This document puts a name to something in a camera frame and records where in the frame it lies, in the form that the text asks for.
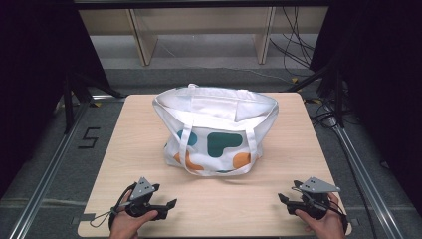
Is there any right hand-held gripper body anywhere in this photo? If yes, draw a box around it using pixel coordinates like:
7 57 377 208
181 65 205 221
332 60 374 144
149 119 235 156
286 176 342 221

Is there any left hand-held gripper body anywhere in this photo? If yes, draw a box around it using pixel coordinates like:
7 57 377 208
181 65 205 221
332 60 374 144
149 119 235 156
124 176 157 219

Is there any white tote bag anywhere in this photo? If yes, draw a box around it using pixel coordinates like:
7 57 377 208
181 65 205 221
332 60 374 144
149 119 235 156
152 83 280 177

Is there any person's right hand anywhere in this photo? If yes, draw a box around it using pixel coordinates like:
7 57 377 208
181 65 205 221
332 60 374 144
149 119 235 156
294 191 348 239

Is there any person's left hand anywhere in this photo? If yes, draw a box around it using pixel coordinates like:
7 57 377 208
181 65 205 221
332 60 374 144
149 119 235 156
108 191 160 239

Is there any black metal stand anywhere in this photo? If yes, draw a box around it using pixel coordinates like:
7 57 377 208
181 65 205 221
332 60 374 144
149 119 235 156
62 70 126 134
284 61 346 129

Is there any black curtain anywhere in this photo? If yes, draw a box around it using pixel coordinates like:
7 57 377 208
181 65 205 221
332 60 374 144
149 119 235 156
0 0 112 200
309 0 422 215

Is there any light wooden shelf unit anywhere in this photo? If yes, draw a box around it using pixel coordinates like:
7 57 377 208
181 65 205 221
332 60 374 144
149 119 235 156
78 5 330 67

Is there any aluminium floor rail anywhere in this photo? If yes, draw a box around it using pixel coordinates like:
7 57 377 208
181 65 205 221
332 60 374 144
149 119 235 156
326 116 405 239
7 94 127 239

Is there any thin grey gripper cable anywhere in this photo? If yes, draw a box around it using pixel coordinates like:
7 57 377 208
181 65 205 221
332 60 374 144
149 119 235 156
89 202 133 229

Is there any black floor cable bundle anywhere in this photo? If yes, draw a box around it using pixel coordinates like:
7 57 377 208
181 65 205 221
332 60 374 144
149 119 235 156
303 98 357 131

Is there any hanging black cable bundle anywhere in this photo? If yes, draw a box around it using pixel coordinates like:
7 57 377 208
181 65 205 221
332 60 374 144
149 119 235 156
268 5 317 70

